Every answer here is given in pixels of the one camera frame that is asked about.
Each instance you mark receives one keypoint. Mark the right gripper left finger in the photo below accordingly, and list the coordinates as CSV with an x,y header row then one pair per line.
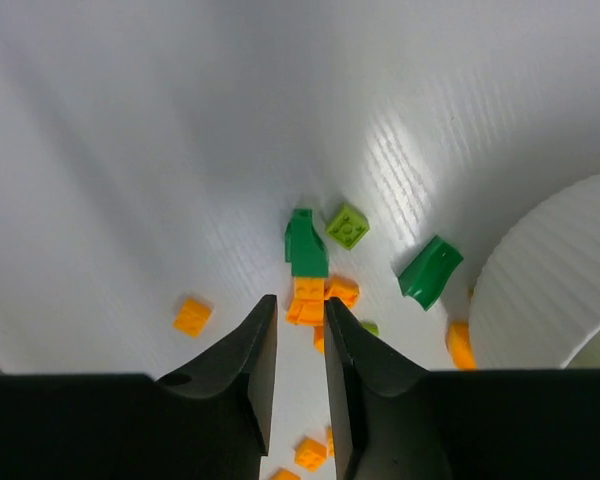
x,y
208,419

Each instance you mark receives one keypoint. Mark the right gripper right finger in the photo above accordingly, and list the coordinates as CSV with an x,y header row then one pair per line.
x,y
393,419

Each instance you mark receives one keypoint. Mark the yellow orange lego group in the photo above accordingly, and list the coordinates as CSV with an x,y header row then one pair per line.
x,y
307,455

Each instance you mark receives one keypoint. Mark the lime lego beside cluster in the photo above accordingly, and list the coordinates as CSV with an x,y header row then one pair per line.
x,y
371,327

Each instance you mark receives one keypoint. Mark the orange curved lego by container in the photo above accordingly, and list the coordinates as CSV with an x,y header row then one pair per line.
x,y
459,346

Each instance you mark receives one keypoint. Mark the yellow lego small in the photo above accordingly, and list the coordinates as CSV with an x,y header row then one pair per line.
x,y
192,317

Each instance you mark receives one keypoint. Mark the yellow orange lego cluster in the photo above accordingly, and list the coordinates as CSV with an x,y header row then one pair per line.
x,y
308,297

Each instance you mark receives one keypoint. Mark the dark green lego brick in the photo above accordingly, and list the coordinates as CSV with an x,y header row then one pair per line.
x,y
426,276

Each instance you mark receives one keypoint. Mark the dark green curved lego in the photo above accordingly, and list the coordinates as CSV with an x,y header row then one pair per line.
x,y
304,249

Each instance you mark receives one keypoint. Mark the white round divided container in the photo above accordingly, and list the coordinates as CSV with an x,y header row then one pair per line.
x,y
536,302

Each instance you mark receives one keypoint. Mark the lime lego top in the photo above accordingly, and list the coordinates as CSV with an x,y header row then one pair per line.
x,y
348,226

